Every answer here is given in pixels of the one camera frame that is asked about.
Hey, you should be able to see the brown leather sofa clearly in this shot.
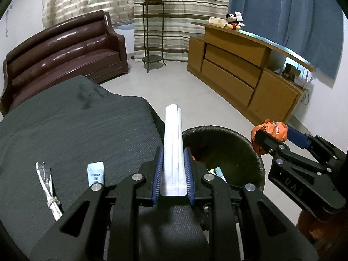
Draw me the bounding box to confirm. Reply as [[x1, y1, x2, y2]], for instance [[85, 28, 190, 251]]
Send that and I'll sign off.
[[0, 10, 129, 116]]

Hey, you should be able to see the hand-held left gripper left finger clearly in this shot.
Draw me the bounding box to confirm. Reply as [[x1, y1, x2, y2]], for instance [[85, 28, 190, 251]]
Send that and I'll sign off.
[[30, 147, 164, 261]]

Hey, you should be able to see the black trash bin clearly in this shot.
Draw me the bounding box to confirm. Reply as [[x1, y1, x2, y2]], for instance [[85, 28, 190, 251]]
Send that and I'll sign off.
[[181, 125, 266, 197]]

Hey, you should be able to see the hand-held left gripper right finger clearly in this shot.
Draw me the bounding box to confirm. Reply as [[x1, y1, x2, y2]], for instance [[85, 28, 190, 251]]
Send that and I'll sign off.
[[184, 147, 319, 261]]

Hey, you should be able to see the mouse plush toy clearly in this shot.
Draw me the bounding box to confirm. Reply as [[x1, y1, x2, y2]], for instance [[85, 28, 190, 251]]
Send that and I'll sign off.
[[225, 13, 247, 31]]

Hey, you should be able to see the small brown box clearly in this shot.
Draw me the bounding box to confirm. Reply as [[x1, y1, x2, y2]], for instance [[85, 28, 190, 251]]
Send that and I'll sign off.
[[281, 62, 301, 81]]

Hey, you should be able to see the orange wrapper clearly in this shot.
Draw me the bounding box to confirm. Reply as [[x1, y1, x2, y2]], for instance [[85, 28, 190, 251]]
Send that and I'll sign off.
[[250, 119, 289, 157]]

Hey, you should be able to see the crumpled white printed wrapper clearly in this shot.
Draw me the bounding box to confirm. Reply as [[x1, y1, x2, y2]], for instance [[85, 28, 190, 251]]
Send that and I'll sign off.
[[36, 162, 63, 221]]

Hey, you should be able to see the blue curtain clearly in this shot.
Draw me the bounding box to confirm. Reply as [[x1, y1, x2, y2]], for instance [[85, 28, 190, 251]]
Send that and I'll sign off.
[[227, 0, 343, 80]]

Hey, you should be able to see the dark grey tablecloth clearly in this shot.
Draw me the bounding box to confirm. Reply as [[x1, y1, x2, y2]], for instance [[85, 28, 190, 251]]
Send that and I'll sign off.
[[0, 75, 207, 261]]

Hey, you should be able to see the white router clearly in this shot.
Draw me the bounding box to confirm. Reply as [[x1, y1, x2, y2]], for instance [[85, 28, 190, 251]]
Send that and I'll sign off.
[[298, 70, 314, 88]]

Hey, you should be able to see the striped curtain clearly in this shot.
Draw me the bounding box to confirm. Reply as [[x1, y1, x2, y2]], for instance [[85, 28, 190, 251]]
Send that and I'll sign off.
[[133, 0, 232, 62]]

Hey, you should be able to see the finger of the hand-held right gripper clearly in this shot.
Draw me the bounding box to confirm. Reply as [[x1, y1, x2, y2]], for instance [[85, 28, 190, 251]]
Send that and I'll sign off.
[[256, 129, 333, 175], [287, 127, 342, 167]]

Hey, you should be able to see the long white paper box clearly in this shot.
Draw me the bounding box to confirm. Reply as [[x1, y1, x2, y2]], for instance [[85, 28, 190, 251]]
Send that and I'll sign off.
[[160, 104, 188, 197]]

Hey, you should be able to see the black metal plant stand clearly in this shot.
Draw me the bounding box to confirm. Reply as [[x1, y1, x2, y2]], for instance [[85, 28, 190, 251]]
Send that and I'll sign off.
[[140, 1, 167, 74]]

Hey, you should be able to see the light blue toothpaste tube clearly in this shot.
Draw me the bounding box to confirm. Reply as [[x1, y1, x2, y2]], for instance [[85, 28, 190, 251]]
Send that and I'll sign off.
[[213, 167, 228, 184]]

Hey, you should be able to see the wooden cabinet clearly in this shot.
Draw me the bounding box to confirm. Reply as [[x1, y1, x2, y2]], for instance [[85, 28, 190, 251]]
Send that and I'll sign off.
[[187, 21, 316, 127]]

